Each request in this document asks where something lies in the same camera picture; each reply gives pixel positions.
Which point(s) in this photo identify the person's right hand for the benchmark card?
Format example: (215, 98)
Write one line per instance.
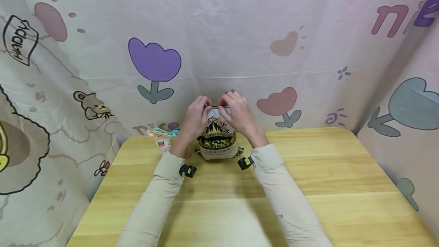
(241, 119)

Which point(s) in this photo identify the person's left hand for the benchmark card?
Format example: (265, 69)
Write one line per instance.
(192, 125)

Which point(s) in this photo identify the person's left forearm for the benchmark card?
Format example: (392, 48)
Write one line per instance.
(154, 205)

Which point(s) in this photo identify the white rice bag black label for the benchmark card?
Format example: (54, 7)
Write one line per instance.
(217, 140)

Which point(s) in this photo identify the person's right forearm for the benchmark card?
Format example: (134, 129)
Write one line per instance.
(288, 201)

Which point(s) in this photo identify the person's left fingers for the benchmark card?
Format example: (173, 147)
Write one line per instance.
(202, 106)

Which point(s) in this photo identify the teal plastic clip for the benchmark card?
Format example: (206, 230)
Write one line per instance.
(168, 132)

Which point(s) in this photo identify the person's right fingers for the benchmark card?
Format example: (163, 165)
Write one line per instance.
(228, 104)

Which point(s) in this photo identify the black wrist band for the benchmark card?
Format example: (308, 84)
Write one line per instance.
(245, 162)
(187, 170)

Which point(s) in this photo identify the small white orange packet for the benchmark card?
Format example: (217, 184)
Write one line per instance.
(162, 140)

